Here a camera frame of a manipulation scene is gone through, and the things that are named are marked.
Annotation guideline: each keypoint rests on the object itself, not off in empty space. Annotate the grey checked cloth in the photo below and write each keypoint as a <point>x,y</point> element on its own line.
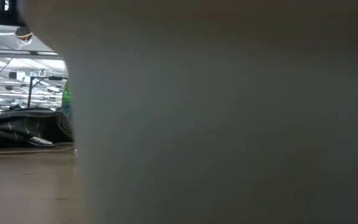
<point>17,124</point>

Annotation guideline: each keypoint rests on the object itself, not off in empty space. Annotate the silver spoon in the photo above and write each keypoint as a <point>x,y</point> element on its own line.
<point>42,142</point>

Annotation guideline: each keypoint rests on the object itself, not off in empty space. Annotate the black metal stand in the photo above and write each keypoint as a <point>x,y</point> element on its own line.
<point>29,93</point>

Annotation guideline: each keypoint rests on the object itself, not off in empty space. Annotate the green glass water bottle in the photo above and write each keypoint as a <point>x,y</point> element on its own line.
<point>66,96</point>

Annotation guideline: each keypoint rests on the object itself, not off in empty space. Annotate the white plastic cutlery tray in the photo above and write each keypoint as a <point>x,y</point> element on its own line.
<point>228,124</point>

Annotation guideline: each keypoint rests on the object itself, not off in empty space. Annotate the silver table knife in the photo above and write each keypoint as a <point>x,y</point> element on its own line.
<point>26,151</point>

